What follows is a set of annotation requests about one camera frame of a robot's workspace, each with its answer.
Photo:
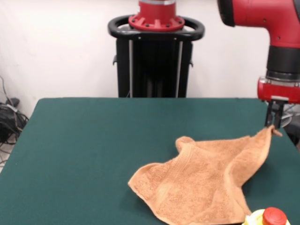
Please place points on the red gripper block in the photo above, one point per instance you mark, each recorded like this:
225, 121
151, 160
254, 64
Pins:
276, 92

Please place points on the tan terry towel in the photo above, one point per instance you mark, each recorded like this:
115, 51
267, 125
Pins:
199, 178

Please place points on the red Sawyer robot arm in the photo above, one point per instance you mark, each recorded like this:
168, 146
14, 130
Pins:
269, 14

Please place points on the yellow emergency stop button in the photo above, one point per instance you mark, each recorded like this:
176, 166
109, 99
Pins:
274, 216

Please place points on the dark green tablecloth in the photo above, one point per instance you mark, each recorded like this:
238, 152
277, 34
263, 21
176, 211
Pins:
70, 152

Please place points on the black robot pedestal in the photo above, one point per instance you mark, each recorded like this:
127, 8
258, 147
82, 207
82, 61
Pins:
154, 65

